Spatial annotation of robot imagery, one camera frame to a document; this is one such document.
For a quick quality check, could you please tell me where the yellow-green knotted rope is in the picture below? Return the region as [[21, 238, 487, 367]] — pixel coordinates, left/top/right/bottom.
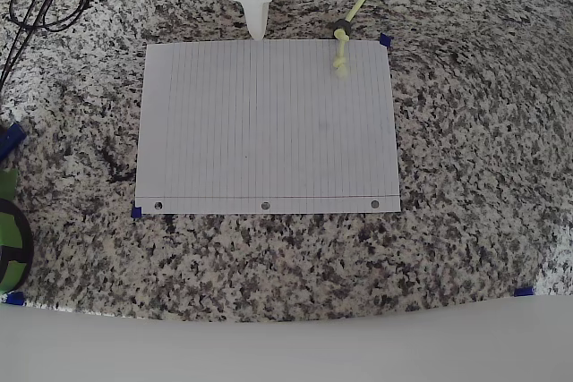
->
[[331, 0, 391, 82]]

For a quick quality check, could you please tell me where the lined loose-leaf paper sheet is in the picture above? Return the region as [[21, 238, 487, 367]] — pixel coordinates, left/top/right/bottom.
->
[[133, 38, 402, 216]]

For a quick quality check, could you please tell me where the black stand with green tape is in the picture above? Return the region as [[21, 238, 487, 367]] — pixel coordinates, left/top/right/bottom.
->
[[0, 169, 35, 294]]

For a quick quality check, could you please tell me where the white foam board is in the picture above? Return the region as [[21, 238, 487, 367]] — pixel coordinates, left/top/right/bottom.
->
[[0, 294, 573, 382]]

